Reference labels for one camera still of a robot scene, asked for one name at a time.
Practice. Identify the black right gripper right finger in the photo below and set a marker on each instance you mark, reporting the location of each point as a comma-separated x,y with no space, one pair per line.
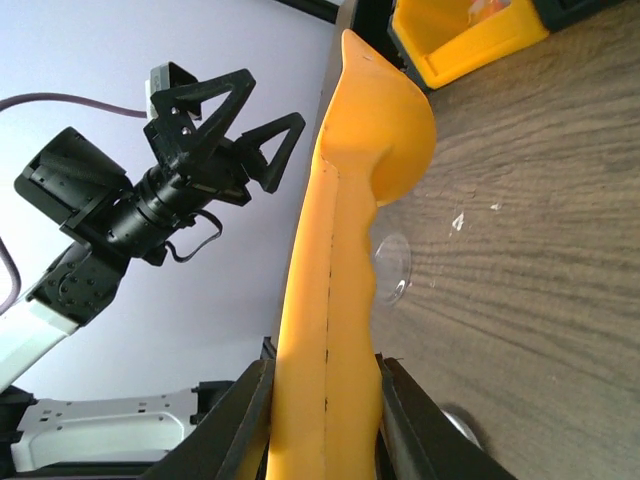
417,440

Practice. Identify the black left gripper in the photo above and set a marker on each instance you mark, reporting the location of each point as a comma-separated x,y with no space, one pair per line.
195,155

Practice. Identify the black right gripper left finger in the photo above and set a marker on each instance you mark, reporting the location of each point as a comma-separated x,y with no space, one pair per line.
231,441

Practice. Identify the orange plastic scoop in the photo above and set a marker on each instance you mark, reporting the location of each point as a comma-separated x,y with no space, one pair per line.
375,143

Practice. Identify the clear plastic cup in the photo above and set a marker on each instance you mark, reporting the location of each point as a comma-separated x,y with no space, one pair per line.
392,266

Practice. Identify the yellow bin with star candies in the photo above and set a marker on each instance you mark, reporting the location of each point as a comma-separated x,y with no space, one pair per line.
442,41

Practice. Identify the black bin with lollipops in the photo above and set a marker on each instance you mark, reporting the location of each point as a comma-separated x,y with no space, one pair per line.
556,15

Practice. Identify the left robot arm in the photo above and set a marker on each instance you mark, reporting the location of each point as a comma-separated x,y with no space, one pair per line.
112,221

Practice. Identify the white round lid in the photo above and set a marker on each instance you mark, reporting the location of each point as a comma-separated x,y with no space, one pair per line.
462,425

